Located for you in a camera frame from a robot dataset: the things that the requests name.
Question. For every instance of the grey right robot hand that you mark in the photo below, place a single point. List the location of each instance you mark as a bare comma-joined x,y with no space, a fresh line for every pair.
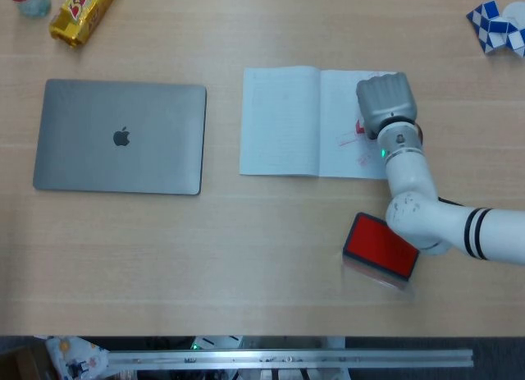
385,99

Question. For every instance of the small red stamp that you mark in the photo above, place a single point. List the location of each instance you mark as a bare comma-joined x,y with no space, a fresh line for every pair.
361,129

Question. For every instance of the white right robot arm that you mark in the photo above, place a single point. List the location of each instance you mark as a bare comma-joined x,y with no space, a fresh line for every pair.
414,195

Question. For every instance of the open white notebook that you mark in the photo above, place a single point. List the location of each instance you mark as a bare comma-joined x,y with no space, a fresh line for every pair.
283,121

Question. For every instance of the blue white snake puzzle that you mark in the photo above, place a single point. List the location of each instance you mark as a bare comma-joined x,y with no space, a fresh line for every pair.
492,27

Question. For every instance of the red ink pad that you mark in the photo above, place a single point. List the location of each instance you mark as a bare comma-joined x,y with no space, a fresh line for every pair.
379,246

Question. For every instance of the grey closed laptop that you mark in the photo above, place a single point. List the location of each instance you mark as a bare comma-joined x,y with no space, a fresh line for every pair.
119,138

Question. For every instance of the white device with green light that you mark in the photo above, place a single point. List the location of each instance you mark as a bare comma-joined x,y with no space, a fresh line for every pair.
217,342

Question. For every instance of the gold snack package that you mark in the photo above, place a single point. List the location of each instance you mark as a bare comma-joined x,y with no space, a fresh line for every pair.
80,15

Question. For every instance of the plastic bottle with red label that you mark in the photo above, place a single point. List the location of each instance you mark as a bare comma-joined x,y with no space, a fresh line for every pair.
35,2

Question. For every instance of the white printed bag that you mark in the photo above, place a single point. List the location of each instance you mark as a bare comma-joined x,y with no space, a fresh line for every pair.
78,355

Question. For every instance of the brown cardboard box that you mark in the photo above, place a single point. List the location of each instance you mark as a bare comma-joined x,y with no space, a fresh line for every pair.
20,363

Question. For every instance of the aluminium rail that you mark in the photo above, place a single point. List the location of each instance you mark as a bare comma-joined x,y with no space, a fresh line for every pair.
287,358

